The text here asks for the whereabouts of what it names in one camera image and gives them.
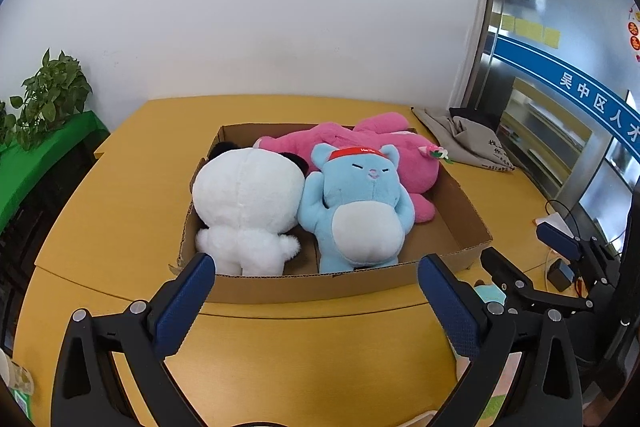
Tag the black power adapter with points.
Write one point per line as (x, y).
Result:
(557, 274)

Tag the pastel teal pink plush toy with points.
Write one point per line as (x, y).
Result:
(487, 293)

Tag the white panda plush toy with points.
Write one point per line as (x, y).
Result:
(245, 197)

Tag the brown cardboard box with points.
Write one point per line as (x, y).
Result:
(300, 289)

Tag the green potted plant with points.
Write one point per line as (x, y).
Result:
(50, 92)

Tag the green cloth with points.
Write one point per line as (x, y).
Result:
(40, 157)

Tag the red round door stickers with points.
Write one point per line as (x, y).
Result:
(634, 32)

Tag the blue bear plush toy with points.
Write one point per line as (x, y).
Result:
(360, 207)

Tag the wide yellow sticky note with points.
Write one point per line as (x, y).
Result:
(530, 28)

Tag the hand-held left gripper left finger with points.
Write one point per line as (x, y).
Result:
(182, 307)

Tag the green patterned tissue packet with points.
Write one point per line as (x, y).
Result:
(17, 387)

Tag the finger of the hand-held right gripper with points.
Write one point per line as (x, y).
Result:
(500, 269)
(557, 239)

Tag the grey cloth bag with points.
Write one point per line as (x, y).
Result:
(450, 132)

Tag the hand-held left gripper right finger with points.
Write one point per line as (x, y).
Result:
(447, 307)

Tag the small yellow sticky note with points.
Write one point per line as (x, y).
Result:
(507, 23)

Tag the blue door banner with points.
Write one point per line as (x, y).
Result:
(540, 59)

